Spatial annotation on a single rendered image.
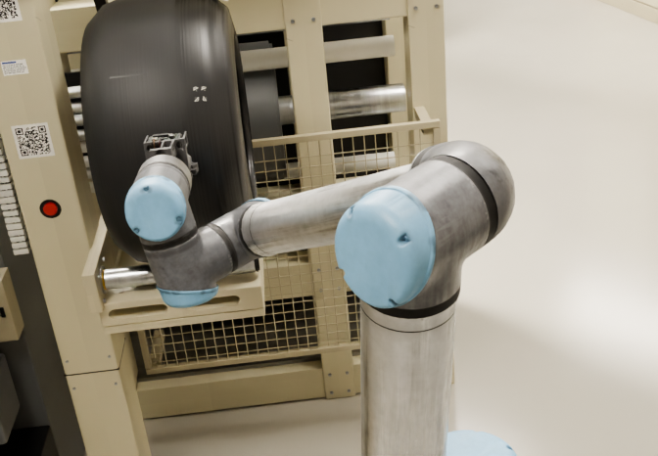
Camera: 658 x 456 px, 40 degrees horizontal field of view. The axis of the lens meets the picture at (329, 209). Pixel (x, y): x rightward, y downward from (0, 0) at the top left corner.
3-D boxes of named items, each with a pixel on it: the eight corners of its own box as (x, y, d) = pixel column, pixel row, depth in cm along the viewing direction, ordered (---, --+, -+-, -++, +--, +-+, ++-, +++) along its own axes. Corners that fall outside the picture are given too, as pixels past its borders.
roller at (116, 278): (104, 281, 202) (102, 295, 198) (100, 265, 199) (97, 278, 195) (259, 263, 203) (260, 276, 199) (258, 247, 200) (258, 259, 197)
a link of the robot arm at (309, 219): (537, 107, 103) (244, 192, 158) (468, 148, 96) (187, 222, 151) (574, 199, 105) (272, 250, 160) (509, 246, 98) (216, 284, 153)
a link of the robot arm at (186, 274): (242, 286, 146) (218, 216, 142) (184, 320, 140) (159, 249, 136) (210, 277, 154) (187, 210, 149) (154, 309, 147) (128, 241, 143)
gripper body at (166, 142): (188, 129, 161) (182, 148, 149) (195, 175, 164) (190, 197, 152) (145, 134, 160) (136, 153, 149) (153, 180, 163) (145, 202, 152)
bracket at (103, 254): (90, 314, 195) (80, 276, 191) (114, 229, 231) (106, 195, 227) (106, 312, 196) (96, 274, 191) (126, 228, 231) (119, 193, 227)
